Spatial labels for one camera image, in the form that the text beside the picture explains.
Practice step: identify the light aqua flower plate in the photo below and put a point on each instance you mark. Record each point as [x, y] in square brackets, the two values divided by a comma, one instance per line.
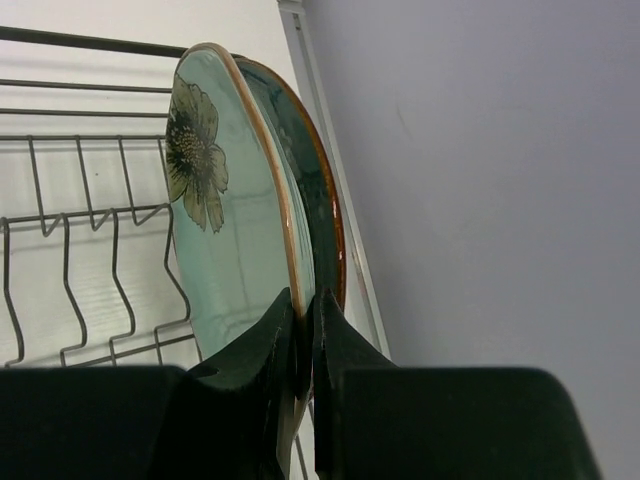
[210, 110]

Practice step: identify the black wire dish rack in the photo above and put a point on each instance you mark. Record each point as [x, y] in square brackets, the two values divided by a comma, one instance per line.
[89, 273]

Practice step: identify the dark teal blossom plate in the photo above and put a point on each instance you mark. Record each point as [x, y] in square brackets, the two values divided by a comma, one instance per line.
[288, 205]

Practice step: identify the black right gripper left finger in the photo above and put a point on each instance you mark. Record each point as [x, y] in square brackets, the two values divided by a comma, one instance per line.
[229, 417]

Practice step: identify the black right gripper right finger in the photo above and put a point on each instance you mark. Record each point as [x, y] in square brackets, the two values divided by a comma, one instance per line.
[376, 420]

